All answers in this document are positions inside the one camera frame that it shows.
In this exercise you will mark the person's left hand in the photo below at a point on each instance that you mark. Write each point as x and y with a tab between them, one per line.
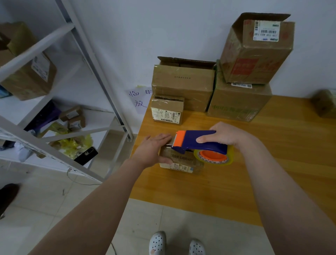
149	151

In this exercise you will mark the person's right hand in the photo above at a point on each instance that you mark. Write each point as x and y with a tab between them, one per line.
225	135

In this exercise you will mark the blue orange tape dispenser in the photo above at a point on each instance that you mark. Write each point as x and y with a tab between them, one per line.
191	137

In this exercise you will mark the small open-flap cardboard box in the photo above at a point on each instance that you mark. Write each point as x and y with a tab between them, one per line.
181	165

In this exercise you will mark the stack of cardboard boxes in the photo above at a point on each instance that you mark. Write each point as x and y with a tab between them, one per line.
181	81

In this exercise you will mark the box barcode label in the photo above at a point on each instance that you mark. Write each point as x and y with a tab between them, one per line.
325	102

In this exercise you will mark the person's right forearm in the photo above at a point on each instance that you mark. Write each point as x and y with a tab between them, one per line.
291	202

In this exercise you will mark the person's left forearm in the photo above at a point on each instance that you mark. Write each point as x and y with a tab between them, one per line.
86	215

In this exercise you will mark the black mobile phone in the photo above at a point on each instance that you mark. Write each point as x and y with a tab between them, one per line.
85	156

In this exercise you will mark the wooden table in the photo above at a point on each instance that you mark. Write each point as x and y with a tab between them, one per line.
294	157

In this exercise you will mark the yellow plastic bag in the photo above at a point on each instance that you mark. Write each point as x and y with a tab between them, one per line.
73	147

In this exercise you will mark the small open carton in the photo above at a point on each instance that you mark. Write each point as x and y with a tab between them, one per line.
72	116

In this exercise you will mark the white perforated clog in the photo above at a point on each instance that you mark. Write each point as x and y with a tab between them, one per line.
157	243
197	247

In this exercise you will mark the dark blue bag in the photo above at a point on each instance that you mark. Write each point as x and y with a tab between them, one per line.
43	116

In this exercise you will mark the white plastic bag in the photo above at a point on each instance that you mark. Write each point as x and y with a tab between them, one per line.
23	153

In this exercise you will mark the large worn shelf carton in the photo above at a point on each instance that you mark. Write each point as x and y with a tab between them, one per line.
26	76

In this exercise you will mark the grey metal shelf rack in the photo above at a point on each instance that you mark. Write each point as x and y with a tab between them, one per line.
36	44

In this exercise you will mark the white paper wall sign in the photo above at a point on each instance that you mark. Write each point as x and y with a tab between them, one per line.
138	98

